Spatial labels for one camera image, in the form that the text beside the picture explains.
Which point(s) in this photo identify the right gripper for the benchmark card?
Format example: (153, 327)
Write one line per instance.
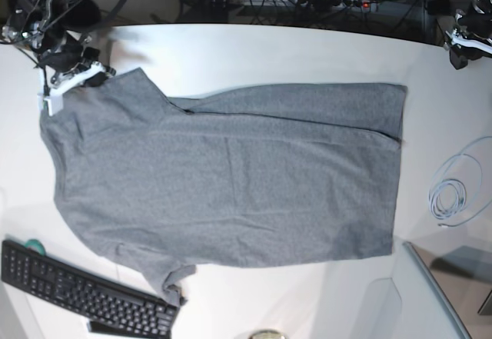
(64, 57)

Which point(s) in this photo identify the black keyboard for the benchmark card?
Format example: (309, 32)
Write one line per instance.
(128, 311)

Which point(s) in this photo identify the round metal tin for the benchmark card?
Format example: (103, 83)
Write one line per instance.
(267, 334)

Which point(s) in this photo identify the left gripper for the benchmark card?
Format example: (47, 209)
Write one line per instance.
(460, 57)

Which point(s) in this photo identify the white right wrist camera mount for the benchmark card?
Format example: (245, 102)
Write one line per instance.
(69, 85)

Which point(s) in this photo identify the grey t-shirt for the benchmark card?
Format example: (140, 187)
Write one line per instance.
(256, 177)

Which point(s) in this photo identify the green tape roll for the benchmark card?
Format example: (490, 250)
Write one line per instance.
(36, 246)

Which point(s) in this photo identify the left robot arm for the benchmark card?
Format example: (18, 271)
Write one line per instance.
(444, 11)

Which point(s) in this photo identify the black power strip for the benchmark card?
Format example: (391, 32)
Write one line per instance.
(328, 5)

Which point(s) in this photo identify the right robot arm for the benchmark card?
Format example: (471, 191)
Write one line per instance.
(29, 19)

